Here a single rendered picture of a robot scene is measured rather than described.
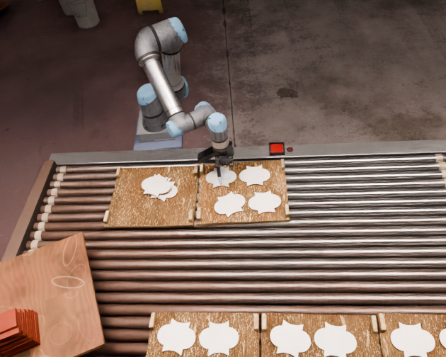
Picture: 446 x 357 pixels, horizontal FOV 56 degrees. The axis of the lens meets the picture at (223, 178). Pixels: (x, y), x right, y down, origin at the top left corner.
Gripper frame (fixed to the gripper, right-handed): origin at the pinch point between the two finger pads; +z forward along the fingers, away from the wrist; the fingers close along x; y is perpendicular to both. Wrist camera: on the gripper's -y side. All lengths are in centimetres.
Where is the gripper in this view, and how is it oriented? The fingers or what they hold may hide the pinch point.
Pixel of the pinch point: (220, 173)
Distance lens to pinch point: 197.6
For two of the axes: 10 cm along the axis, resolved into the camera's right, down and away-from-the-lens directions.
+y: 10.0, -0.5, -0.9
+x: 0.2, -7.8, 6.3
